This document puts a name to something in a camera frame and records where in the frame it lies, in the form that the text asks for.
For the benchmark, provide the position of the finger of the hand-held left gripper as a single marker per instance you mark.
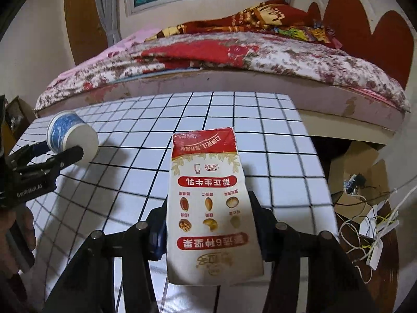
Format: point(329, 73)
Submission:
point(39, 147)
point(65, 156)

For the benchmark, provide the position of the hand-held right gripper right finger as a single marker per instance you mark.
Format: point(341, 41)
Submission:
point(263, 241)

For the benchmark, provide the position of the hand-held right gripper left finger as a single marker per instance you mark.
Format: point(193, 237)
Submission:
point(159, 236)

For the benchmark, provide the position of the blue white paper cup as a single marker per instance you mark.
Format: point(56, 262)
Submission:
point(66, 130)

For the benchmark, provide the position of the white red milk pouch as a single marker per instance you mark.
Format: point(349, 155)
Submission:
point(211, 202)

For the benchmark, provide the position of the person's left hand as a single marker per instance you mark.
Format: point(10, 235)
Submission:
point(25, 226)

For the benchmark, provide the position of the small cardboard box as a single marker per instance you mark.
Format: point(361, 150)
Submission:
point(18, 114)

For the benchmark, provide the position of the white power strip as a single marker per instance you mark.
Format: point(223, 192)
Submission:
point(375, 254)

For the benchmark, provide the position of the brown cardboard box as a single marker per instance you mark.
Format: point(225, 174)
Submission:
point(355, 159)

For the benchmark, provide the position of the white gridded tablecloth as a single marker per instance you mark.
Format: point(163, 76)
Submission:
point(228, 120)

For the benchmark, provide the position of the pink sheet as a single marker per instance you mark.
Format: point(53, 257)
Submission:
point(123, 44)

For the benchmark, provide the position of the brown wooden door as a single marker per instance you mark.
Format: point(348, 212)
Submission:
point(83, 19)

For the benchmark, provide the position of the pink bed mattress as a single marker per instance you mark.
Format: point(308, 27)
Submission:
point(228, 83)

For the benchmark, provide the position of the floral bedsheet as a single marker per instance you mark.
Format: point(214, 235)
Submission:
point(293, 58)

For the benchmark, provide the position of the red printed blanket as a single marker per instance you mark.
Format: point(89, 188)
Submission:
point(260, 18)

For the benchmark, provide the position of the red white headboard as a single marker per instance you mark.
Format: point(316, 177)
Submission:
point(384, 29)

